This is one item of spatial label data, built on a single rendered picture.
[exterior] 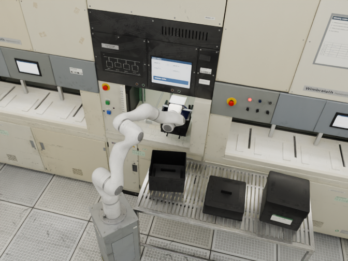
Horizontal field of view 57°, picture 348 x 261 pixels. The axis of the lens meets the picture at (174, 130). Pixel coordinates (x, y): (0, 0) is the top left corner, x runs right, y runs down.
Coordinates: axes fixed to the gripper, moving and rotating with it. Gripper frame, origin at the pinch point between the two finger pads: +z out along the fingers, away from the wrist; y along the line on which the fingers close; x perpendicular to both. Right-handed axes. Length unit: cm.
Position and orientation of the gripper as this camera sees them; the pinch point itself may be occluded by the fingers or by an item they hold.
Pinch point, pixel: (177, 102)
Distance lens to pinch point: 255.0
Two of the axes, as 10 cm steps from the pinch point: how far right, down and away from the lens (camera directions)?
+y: 9.7, 1.9, -1.4
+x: 0.5, -7.3, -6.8
